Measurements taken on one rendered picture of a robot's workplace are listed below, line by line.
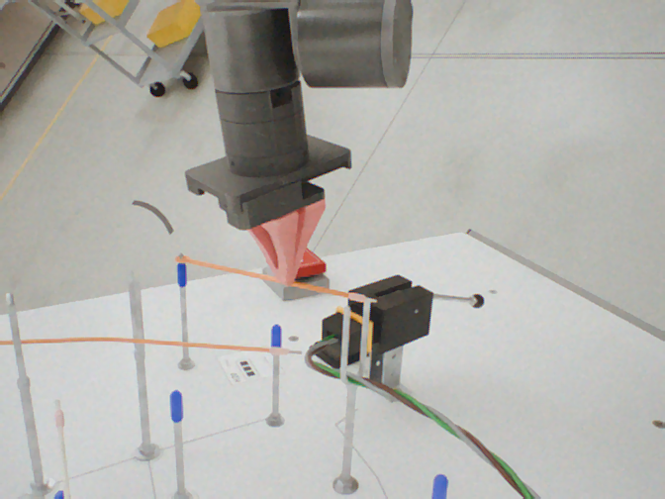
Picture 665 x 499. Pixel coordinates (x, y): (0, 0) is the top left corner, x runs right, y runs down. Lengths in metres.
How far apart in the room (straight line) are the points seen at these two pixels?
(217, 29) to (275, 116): 0.06
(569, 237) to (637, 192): 0.20
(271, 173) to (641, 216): 1.56
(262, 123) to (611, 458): 0.35
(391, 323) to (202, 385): 0.17
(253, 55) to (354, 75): 0.06
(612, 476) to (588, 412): 0.08
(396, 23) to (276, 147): 0.11
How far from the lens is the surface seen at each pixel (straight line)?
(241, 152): 0.46
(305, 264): 0.72
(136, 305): 0.46
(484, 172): 2.28
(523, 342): 0.69
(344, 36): 0.41
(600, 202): 2.01
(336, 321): 0.53
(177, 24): 4.43
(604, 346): 0.72
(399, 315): 0.54
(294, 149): 0.46
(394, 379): 0.59
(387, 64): 0.41
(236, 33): 0.43
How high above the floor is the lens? 1.53
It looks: 37 degrees down
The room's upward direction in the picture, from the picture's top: 54 degrees counter-clockwise
